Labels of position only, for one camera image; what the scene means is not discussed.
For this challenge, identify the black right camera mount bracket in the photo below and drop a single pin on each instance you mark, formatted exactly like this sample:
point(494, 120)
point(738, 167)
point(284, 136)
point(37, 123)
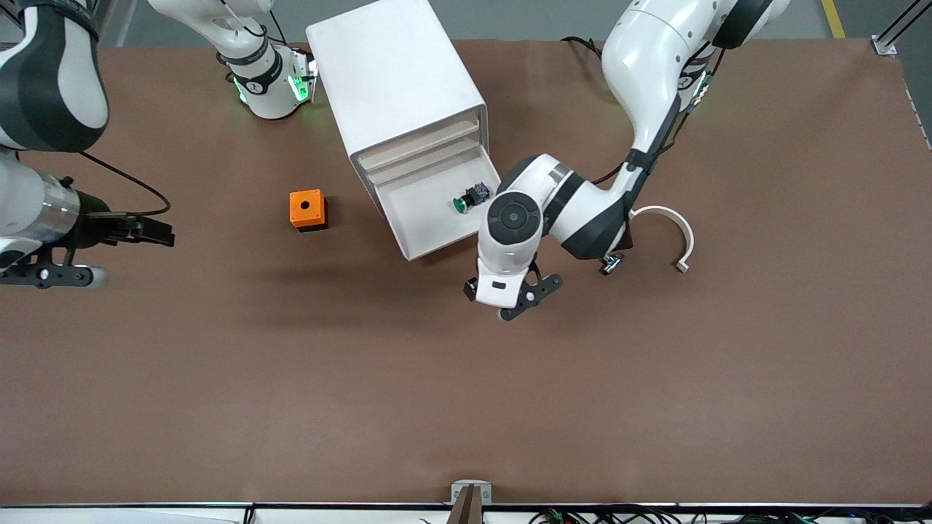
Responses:
point(44, 275)

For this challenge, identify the orange box with hole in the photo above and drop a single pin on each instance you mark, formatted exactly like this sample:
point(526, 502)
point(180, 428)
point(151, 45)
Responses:
point(317, 211)

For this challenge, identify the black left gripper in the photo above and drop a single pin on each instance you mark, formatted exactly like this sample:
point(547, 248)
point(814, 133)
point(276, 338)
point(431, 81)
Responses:
point(469, 292)

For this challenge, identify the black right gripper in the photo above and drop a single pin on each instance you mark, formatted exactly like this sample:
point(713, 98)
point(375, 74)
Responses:
point(97, 220)

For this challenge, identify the small silver metal fitting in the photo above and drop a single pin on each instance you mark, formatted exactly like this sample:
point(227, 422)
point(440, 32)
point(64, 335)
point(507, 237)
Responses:
point(613, 265)

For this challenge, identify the white drawer cabinet housing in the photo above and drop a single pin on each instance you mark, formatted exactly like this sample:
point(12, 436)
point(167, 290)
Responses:
point(393, 73)

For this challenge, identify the green push button switch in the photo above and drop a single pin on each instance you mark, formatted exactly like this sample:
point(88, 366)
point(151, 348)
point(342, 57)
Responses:
point(466, 202)

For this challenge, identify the grey metal table bracket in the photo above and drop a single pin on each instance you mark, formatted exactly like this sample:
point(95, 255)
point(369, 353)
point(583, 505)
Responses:
point(486, 489)

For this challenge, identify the white curved plastic bracket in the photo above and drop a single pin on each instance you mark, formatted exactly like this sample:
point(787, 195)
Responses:
point(689, 240)

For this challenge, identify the white cabinet drawer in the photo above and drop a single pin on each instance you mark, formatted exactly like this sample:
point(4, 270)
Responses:
point(415, 142)
point(429, 211)
point(419, 161)

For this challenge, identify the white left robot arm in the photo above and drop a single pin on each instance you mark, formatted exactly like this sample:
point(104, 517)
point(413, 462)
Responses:
point(575, 211)

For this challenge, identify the black left camera mount bracket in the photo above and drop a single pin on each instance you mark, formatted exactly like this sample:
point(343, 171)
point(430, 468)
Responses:
point(535, 298)

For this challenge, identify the aluminium frame profile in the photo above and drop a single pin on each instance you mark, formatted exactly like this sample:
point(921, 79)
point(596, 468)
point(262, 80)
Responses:
point(885, 46)

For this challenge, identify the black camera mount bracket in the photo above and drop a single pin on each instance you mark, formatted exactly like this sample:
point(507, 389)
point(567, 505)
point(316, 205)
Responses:
point(44, 275)
point(535, 298)

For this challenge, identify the brown camera stand post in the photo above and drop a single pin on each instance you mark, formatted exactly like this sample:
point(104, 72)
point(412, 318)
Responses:
point(467, 509)

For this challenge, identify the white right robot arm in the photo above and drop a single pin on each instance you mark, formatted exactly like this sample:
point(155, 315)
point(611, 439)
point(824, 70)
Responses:
point(44, 80)

